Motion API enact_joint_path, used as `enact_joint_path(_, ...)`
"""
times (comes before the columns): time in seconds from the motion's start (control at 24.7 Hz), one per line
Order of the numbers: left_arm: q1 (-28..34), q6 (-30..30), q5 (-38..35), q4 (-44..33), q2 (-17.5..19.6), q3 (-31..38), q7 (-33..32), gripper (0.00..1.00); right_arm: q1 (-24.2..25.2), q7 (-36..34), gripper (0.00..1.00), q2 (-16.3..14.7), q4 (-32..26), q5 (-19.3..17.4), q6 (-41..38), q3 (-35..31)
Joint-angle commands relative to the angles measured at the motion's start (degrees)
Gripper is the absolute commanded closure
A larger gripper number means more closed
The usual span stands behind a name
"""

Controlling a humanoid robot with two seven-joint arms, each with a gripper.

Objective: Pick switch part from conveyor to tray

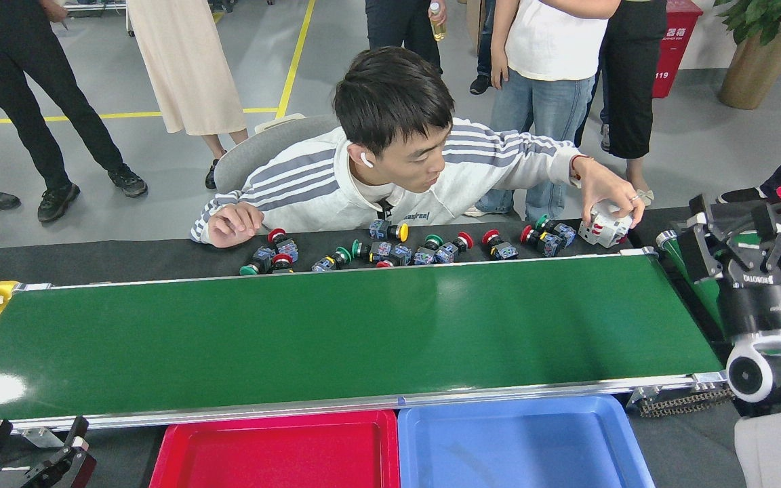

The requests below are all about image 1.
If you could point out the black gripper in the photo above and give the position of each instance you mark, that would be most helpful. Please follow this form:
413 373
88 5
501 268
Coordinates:
760 308

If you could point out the white circuit breaker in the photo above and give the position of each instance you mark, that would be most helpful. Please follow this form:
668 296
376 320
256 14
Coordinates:
604 230

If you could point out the red plastic tray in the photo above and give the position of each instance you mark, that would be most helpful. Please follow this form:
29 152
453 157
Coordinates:
275 454

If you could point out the blue plastic tray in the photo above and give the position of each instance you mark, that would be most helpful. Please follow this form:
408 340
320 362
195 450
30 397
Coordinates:
519 447

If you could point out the person's left hand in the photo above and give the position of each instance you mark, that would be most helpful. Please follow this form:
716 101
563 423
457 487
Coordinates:
607 186

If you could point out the person's right hand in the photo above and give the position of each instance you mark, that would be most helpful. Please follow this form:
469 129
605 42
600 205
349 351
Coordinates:
234 224

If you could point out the potted green plant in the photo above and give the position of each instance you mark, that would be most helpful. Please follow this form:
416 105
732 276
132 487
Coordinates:
756 68

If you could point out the red fire extinguisher box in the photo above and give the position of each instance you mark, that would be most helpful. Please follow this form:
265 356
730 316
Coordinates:
675 41

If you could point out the grey chair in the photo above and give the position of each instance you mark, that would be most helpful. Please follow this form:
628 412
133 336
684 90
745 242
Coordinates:
255 152

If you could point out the seated person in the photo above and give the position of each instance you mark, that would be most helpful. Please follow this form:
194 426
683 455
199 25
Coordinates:
309 183

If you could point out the yellow drink bottle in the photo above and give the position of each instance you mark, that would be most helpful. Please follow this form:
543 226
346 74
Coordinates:
437 26

